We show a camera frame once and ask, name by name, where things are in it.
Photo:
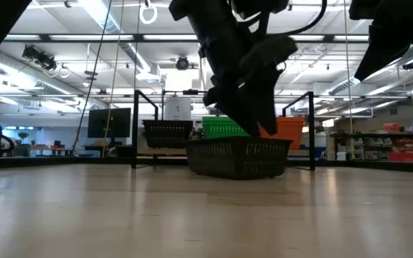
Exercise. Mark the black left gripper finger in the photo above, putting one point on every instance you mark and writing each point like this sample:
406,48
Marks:
228,107
264,96

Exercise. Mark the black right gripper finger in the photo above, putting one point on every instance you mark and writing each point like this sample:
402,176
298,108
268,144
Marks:
394,46
373,46

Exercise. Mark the green plastic mesh basket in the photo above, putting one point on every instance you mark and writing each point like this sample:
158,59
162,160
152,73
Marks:
217,130
213,118

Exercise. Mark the orange plastic mesh basket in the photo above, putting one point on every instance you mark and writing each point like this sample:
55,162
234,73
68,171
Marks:
292,134
292,119
292,122

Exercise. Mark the black round ceiling lamp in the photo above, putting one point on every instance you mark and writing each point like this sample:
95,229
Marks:
182,62

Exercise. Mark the red storage bin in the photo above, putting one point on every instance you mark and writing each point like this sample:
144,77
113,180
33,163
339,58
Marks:
391,126

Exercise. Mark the storage rack with bins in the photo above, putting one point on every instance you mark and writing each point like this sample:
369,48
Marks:
371,143

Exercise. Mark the black television screen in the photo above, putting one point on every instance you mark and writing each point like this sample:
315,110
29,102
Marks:
109,123

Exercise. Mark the wooden background table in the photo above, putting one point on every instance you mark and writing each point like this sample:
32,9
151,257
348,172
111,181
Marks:
52,147

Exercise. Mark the black ceiling spotlight cluster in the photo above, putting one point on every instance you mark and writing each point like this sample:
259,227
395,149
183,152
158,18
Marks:
39,57

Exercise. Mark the small green plant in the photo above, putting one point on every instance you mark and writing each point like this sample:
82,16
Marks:
23,136

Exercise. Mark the black ceiling dome camera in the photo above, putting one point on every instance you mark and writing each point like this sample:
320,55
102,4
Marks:
411,65

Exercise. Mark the black metal shelf end frame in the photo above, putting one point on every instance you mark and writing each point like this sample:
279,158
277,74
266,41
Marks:
134,143
311,143

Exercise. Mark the black aluminium rig frame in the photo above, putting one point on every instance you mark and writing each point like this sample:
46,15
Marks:
66,163

